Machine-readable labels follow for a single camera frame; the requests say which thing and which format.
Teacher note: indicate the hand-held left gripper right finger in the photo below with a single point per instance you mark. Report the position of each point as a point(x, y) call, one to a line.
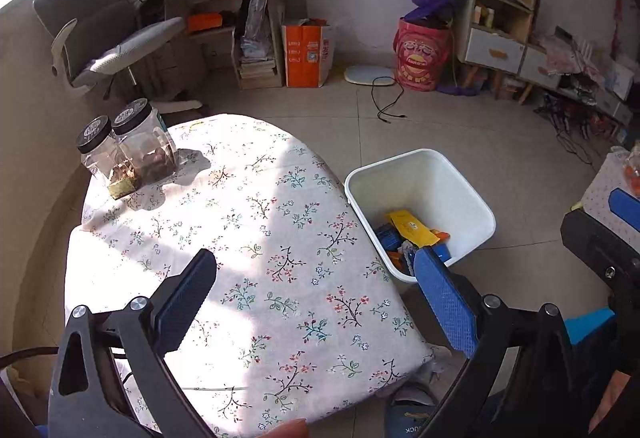
point(445, 300)

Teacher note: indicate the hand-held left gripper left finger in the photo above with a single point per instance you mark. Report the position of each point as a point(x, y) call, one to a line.
point(182, 305)

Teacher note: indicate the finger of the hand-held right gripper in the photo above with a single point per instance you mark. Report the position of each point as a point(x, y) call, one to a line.
point(627, 209)
point(595, 243)

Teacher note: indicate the blue and white small box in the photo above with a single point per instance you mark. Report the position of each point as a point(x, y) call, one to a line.
point(441, 252)

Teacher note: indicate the orange wrapper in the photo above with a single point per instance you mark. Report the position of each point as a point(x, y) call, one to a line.
point(439, 235)

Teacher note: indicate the yellow snack packet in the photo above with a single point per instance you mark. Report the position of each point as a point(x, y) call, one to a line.
point(410, 225)

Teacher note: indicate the blue carton box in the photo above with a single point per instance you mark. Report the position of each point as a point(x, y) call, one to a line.
point(386, 238)

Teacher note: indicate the white plastic bin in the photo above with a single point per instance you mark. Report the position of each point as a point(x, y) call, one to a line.
point(430, 183)

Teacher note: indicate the person's right hand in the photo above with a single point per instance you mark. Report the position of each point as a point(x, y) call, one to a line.
point(612, 400)

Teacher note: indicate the floral cloth side table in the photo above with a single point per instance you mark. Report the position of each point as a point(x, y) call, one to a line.
point(602, 198)

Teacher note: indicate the orange packet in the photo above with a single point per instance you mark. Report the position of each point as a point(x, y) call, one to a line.
point(632, 175)

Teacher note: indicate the bright blue object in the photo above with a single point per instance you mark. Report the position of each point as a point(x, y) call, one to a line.
point(590, 325)

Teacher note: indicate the blue grey slipper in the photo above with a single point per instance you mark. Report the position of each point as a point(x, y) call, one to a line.
point(410, 410)

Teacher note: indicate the gold foil packet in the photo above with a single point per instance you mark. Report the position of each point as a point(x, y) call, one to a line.
point(121, 189)

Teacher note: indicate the floral tablecloth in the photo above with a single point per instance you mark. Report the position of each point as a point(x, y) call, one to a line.
point(280, 198)

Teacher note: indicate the cluttered low cabinet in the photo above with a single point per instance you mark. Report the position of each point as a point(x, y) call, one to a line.
point(585, 67)

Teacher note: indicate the clear jar with black lid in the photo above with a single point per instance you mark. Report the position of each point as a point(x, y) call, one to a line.
point(97, 152)
point(145, 142)

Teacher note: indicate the purple band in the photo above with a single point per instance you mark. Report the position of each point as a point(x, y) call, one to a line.
point(457, 91)

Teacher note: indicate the white shelf cabinet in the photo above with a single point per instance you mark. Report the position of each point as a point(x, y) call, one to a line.
point(495, 52)

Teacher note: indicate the white floor scale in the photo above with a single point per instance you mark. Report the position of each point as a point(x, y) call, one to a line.
point(362, 75)

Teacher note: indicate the red printed bucket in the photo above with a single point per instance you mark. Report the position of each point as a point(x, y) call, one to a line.
point(422, 57)

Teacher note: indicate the stack of books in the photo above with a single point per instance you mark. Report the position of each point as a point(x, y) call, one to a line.
point(259, 67)

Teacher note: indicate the white office chair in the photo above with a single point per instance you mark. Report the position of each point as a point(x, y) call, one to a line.
point(135, 43)

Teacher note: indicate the orange cardboard box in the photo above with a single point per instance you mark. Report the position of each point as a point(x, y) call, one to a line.
point(305, 57)

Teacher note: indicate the hanging clear plastic bag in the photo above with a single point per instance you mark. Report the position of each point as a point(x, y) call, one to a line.
point(256, 7)

